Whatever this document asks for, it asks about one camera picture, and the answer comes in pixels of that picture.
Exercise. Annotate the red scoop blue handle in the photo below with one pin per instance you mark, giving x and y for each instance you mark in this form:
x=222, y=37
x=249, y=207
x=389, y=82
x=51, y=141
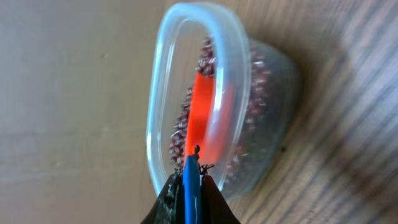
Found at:
x=204, y=147

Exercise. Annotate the clear plastic food container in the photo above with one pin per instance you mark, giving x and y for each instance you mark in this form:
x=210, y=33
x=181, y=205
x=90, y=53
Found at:
x=210, y=39

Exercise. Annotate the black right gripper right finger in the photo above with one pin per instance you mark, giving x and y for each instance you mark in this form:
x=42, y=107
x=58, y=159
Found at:
x=214, y=207

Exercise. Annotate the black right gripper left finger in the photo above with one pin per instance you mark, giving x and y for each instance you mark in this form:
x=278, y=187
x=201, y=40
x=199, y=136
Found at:
x=169, y=207

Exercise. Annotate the red adzuki beans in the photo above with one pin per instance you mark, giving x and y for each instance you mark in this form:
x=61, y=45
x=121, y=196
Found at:
x=250, y=153

